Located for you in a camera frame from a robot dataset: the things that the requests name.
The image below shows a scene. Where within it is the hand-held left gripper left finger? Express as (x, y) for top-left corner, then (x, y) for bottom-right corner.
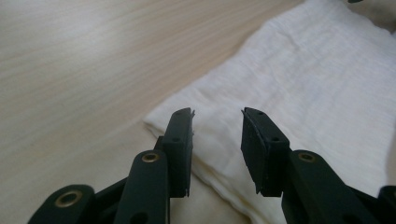
(162, 106), (196, 199)

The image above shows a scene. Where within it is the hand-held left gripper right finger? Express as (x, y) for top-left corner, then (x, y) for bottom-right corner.
(240, 106), (291, 198)

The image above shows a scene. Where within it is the white waffle cloth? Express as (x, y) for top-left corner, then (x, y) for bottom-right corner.
(143, 0), (396, 224)

